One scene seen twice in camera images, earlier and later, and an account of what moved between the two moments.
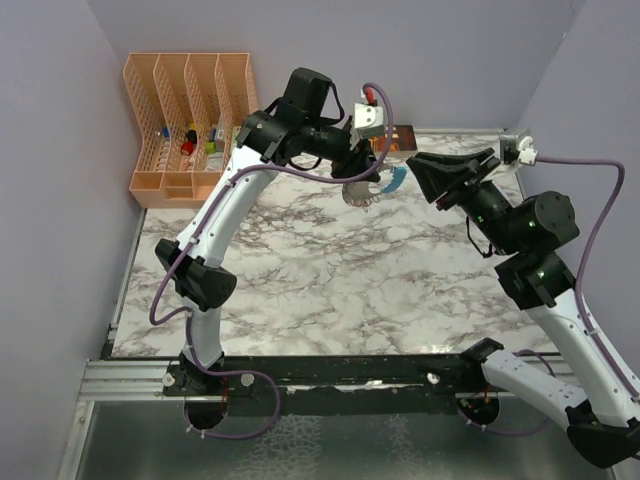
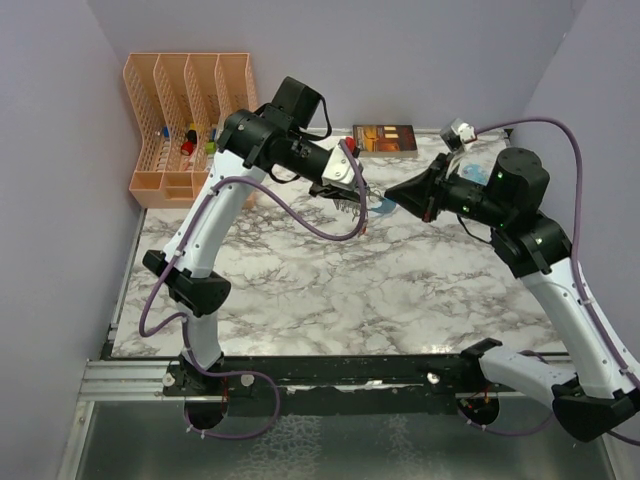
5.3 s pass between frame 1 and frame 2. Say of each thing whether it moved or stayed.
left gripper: moved
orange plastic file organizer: stayed
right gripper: moved
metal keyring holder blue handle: moved
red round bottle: stayed
